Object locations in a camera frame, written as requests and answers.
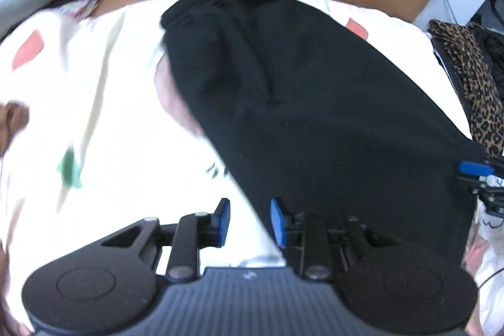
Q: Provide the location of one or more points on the small patterned cloth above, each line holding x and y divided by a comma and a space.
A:
88, 3

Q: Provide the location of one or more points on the black garment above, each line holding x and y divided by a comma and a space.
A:
492, 40

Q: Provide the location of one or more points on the leopard print garment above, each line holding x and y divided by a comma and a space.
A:
472, 84

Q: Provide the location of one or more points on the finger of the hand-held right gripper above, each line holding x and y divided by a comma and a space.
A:
472, 167

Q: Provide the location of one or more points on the cream bear-print bed sheet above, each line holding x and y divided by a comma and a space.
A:
118, 123

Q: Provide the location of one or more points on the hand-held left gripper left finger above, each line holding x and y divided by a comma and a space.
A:
223, 220

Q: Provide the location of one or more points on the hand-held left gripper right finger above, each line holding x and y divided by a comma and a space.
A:
277, 222

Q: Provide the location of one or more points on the black shorts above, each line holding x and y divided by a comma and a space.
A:
315, 103

